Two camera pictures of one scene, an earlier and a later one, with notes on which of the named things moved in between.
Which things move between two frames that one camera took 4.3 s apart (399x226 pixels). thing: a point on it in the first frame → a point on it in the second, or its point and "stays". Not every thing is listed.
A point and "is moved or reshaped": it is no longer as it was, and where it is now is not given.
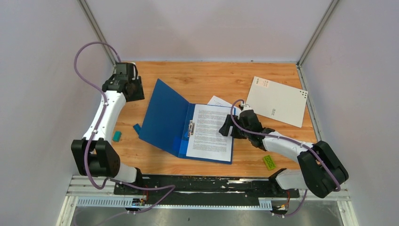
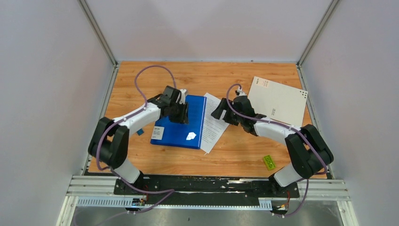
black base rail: x=245 y=186 stays
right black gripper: x=224 y=130 → x=223 y=105
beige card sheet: x=278 y=101 stays
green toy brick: x=269 y=162 stays
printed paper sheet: x=217 y=101 is moved or reshaped
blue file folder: x=166 y=123 is moved or reshaped
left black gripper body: x=139 y=92 → x=179 y=113
